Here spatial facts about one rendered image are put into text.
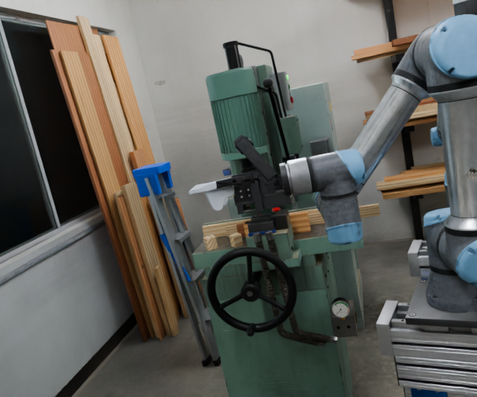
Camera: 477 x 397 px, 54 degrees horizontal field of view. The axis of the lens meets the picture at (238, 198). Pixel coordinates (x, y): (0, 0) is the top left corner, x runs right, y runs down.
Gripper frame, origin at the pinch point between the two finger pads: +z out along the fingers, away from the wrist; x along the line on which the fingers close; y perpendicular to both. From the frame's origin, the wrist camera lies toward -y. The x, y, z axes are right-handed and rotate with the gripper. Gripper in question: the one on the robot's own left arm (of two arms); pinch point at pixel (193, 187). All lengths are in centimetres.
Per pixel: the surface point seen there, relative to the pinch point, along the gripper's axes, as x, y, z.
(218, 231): 83, 20, 9
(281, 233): 52, 21, -16
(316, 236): 61, 26, -27
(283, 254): 53, 28, -15
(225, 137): 68, -14, -3
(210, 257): 66, 27, 11
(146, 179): 145, -7, 50
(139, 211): 197, 12, 73
